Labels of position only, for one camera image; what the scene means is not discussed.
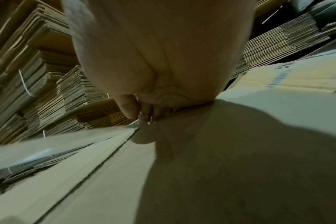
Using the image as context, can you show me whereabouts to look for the person's right hand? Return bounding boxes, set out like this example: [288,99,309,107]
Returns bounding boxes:
[62,0,257,126]

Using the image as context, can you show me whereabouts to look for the brown cardboard box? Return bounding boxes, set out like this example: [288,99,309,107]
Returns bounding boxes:
[0,87,336,224]

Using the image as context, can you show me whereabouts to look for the stacks of flat cardboard bundles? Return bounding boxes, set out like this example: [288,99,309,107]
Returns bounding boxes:
[0,0,336,200]

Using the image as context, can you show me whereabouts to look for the yellow carton with blue print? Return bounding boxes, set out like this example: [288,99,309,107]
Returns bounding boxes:
[227,49,336,94]

